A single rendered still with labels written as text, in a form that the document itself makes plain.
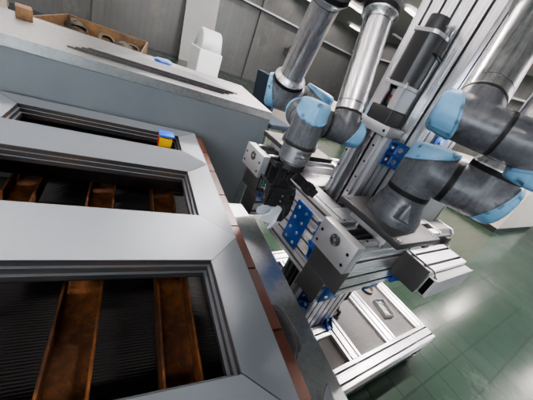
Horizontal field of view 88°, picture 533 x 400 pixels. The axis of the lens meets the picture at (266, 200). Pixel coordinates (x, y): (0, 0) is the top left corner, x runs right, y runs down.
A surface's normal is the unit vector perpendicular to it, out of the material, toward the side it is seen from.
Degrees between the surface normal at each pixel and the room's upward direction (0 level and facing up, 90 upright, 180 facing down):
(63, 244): 0
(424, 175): 90
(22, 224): 0
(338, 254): 90
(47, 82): 90
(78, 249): 0
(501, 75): 48
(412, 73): 90
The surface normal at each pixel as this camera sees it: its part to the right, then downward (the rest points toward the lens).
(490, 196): -0.38, 0.25
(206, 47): 0.55, 0.41
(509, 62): -0.09, -0.34
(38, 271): 0.35, 0.56
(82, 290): 0.34, -0.82
